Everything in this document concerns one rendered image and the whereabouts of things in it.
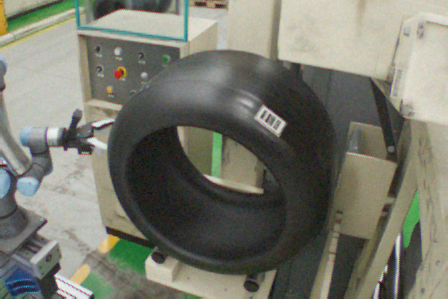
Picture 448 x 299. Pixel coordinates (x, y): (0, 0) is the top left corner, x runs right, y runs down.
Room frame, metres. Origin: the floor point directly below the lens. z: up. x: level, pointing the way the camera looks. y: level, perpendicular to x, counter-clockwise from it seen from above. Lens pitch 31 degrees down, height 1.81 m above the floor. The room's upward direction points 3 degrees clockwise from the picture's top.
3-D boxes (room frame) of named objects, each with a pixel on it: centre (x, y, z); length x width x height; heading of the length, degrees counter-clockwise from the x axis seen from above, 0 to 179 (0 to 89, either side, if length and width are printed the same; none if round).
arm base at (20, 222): (1.03, 0.81, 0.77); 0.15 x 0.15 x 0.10
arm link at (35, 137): (1.17, 0.67, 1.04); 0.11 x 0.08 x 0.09; 94
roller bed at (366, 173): (1.01, -0.45, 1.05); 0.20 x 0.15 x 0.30; 162
